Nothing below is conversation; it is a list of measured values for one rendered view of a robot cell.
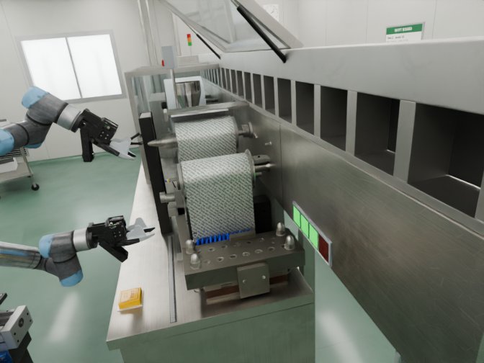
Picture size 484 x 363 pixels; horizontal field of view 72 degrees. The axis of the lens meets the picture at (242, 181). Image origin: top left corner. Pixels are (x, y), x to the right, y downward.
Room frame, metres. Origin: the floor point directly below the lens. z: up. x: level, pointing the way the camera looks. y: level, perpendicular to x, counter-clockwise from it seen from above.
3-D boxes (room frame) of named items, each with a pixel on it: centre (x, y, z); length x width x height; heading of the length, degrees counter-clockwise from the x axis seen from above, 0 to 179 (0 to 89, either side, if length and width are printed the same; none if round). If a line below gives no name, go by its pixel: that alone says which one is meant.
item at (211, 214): (1.08, 0.08, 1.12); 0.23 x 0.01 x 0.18; 101
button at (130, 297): (0.92, 0.41, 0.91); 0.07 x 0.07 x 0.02; 11
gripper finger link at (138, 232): (1.00, 0.36, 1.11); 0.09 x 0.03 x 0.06; 92
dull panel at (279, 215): (2.24, 0.08, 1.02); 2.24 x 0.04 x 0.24; 11
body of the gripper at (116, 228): (1.01, 0.47, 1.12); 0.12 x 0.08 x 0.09; 101
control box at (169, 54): (1.66, 0.29, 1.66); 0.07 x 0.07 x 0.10; 86
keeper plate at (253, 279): (0.88, -0.01, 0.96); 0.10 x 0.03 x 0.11; 101
